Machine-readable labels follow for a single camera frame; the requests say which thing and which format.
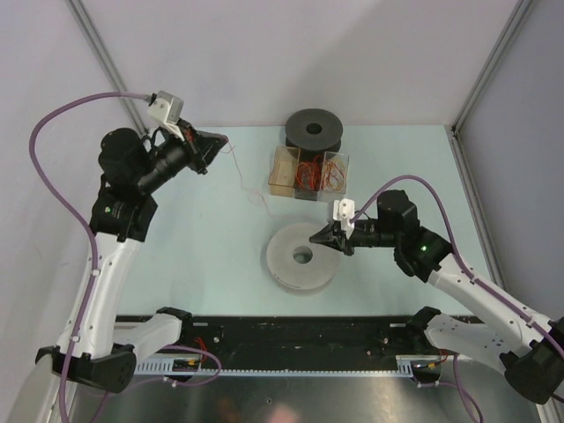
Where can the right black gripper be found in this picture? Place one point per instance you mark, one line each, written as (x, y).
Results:
(332, 236)

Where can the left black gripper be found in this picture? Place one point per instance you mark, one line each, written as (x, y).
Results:
(200, 147)

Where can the white spool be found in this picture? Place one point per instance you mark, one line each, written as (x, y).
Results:
(298, 265)

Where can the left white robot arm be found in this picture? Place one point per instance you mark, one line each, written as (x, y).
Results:
(133, 168)

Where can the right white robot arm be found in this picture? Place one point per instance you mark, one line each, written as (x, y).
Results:
(525, 346)

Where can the clear plastic box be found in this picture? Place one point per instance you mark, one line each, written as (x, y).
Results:
(334, 177)

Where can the amber plastic box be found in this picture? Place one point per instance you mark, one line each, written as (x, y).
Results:
(284, 170)

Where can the dark middle box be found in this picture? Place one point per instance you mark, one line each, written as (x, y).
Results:
(307, 181)

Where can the black spool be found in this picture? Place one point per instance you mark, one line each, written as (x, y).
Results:
(315, 130)

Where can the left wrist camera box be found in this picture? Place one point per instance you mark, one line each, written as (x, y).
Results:
(165, 109)

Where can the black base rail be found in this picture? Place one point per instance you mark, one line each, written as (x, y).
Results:
(306, 343)

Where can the white slotted cable duct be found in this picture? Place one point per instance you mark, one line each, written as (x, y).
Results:
(163, 366)

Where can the left aluminium frame post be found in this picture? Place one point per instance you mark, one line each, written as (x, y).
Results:
(106, 62)

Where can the aluminium frame post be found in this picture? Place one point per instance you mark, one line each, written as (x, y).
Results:
(500, 49)
(106, 62)

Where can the right aluminium frame post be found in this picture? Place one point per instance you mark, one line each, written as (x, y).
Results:
(500, 49)

